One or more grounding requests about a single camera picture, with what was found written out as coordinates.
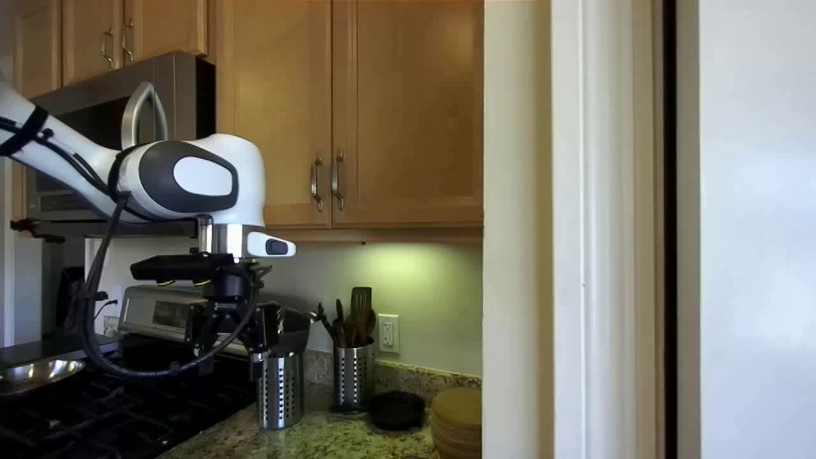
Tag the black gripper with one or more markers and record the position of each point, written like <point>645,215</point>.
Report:
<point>233,295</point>

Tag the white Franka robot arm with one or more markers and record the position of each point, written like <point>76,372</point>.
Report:
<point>219,161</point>

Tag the wooden cabinet door staying shut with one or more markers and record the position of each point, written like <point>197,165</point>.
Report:
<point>408,104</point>

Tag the small wooden cabinet door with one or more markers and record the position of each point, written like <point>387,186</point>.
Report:
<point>169,26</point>
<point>84,40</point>

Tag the perforated steel holder with whisk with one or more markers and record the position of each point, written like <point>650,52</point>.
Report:
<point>282,391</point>

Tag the dark slotted spatula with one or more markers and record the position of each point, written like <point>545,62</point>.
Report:
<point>359,309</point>

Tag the perforated steel holder dark utensils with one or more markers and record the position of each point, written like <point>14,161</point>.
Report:
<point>352,379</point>

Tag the black round bowl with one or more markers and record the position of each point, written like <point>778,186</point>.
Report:
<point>395,409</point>

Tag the steel pan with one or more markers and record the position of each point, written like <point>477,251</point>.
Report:
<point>39,374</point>

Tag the stainless steel microwave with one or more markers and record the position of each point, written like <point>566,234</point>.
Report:
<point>182,94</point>

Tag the white wall outlet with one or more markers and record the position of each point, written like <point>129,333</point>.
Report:
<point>387,333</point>

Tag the wooden wall cabinet frame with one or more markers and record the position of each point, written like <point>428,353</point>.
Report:
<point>366,237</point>

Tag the white door frame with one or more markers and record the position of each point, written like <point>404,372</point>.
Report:
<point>608,231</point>

